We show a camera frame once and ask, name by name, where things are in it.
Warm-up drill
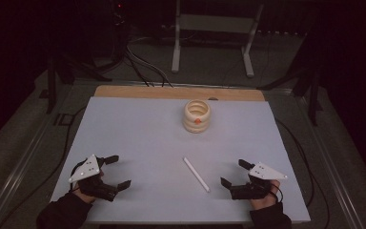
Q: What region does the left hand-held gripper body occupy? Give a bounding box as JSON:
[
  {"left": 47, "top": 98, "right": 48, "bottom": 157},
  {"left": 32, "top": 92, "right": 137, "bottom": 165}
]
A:
[{"left": 69, "top": 155, "right": 122, "bottom": 202}]

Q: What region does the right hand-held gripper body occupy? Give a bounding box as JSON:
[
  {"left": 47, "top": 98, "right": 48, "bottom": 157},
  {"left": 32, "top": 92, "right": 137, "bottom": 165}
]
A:
[{"left": 230, "top": 161, "right": 289, "bottom": 200}]

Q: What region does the white pen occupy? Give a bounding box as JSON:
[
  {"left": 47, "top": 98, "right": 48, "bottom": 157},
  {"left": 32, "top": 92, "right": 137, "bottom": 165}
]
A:
[{"left": 183, "top": 156, "right": 211, "bottom": 194}]

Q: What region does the cream ringed pen holder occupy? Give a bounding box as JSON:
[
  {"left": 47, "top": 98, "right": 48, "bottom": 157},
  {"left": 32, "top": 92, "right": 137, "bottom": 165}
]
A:
[{"left": 182, "top": 99, "right": 212, "bottom": 135}]

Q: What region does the person's right hand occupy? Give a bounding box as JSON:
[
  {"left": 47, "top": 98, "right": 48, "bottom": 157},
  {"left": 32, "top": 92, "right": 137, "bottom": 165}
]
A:
[{"left": 250, "top": 179, "right": 282, "bottom": 211}]

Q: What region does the person's left hand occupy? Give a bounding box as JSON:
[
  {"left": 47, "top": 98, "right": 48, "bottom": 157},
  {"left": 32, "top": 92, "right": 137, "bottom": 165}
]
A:
[{"left": 74, "top": 170, "right": 105, "bottom": 204}]

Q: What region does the white table mat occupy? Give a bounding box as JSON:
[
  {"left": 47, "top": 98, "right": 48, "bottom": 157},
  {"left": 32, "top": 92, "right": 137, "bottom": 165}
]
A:
[{"left": 50, "top": 96, "right": 312, "bottom": 224}]

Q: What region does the black tripod stand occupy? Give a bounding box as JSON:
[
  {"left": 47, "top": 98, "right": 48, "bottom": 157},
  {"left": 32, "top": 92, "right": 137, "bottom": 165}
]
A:
[
  {"left": 45, "top": 55, "right": 112, "bottom": 115},
  {"left": 256, "top": 61, "right": 324, "bottom": 127}
]

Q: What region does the dark equipment rack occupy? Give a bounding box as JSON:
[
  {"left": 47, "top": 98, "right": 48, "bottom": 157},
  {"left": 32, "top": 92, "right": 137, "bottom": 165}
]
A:
[{"left": 107, "top": 0, "right": 129, "bottom": 65}]

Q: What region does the grey metal stand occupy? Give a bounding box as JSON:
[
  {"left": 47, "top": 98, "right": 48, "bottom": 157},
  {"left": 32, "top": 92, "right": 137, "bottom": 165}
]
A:
[{"left": 171, "top": 0, "right": 265, "bottom": 78}]

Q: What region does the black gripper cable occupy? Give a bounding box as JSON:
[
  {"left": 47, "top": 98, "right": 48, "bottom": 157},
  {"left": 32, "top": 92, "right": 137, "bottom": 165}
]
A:
[
  {"left": 0, "top": 106, "right": 88, "bottom": 229},
  {"left": 271, "top": 117, "right": 332, "bottom": 229}
]

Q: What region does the bundle of floor cables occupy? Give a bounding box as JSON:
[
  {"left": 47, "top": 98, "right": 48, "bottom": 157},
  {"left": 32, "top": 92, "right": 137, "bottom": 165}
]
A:
[{"left": 125, "top": 44, "right": 174, "bottom": 89}]

